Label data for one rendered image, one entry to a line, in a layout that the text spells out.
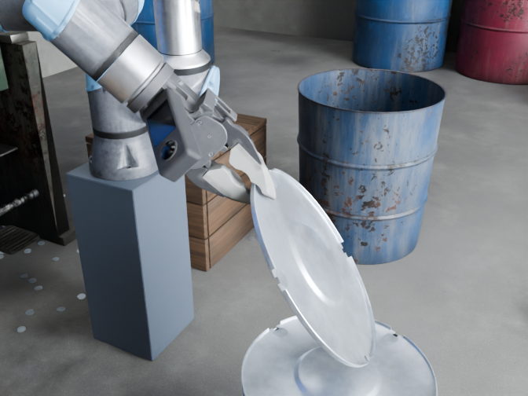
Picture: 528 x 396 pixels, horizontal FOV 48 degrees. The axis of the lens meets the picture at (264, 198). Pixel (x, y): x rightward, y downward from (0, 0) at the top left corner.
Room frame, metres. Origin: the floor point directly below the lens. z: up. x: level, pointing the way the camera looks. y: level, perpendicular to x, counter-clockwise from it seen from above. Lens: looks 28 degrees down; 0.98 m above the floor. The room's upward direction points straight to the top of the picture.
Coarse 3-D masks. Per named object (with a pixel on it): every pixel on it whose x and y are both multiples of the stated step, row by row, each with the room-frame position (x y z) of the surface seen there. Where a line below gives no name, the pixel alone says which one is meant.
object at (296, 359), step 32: (288, 320) 0.79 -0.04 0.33; (256, 352) 0.71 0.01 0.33; (288, 352) 0.71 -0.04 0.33; (320, 352) 0.70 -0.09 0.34; (384, 352) 0.71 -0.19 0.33; (416, 352) 0.71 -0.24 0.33; (256, 384) 0.64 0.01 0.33; (288, 384) 0.64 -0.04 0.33; (320, 384) 0.63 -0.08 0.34; (352, 384) 0.63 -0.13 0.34; (384, 384) 0.64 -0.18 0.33; (416, 384) 0.64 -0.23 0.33
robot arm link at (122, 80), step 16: (128, 48) 0.66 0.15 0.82; (144, 48) 0.67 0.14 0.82; (112, 64) 0.65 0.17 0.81; (128, 64) 0.65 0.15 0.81; (144, 64) 0.66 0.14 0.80; (160, 64) 0.68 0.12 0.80; (112, 80) 0.65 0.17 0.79; (128, 80) 0.65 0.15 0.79; (144, 80) 0.65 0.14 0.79; (128, 96) 0.65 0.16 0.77
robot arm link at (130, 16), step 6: (120, 0) 0.73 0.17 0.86; (126, 0) 0.75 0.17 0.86; (132, 0) 0.77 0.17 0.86; (138, 0) 0.79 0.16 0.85; (144, 0) 0.83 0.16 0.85; (126, 6) 0.74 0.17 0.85; (132, 6) 0.76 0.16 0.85; (138, 6) 0.79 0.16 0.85; (126, 12) 0.74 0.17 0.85; (132, 12) 0.76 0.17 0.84; (138, 12) 0.79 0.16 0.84; (126, 18) 0.74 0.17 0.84; (132, 18) 0.77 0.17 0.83
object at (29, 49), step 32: (0, 32) 1.60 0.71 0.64; (32, 64) 1.57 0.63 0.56; (0, 96) 1.61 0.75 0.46; (32, 96) 1.56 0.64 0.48; (0, 128) 1.63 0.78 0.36; (32, 128) 1.56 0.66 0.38; (0, 160) 1.64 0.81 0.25; (32, 160) 1.58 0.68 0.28; (0, 192) 1.66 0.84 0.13; (0, 224) 1.67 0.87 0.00; (32, 224) 1.60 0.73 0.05; (64, 224) 1.58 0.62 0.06
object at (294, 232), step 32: (256, 192) 0.66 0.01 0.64; (288, 192) 0.75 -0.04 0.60; (256, 224) 0.59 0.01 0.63; (288, 224) 0.67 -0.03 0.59; (320, 224) 0.77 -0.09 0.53; (288, 256) 0.61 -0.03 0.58; (320, 256) 0.67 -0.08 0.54; (288, 288) 0.55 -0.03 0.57; (320, 288) 0.60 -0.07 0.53; (352, 288) 0.70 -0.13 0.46; (320, 320) 0.56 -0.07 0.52; (352, 320) 0.63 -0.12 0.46; (352, 352) 0.57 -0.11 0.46
